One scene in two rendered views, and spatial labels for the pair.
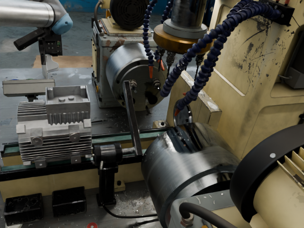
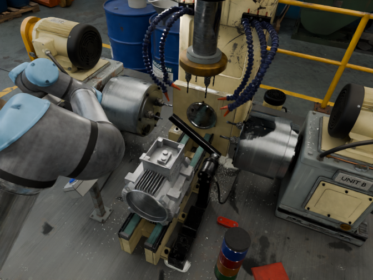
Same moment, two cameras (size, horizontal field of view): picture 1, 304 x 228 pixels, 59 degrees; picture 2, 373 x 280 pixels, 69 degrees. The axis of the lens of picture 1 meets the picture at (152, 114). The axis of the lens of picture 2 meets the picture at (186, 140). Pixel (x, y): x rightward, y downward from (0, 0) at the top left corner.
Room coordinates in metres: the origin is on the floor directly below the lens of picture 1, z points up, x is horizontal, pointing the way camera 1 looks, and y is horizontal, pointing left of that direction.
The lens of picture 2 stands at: (0.20, 0.68, 1.79)
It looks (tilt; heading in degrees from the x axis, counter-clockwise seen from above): 43 degrees down; 311
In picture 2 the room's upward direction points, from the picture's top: 4 degrees clockwise
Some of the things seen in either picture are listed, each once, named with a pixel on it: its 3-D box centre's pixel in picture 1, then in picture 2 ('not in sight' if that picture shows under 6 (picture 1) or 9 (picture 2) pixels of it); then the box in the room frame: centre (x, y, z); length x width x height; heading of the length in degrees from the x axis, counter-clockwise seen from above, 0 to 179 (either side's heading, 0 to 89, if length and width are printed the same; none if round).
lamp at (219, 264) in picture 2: not in sight; (229, 260); (0.30, 0.37, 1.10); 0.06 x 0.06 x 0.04
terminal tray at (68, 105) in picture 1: (68, 104); (164, 159); (0.67, 0.25, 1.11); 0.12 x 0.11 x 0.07; 112
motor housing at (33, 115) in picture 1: (56, 130); (159, 184); (0.66, 0.29, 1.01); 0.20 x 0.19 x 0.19; 112
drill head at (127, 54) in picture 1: (134, 71); (124, 103); (1.11, 0.11, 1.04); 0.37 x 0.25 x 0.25; 22
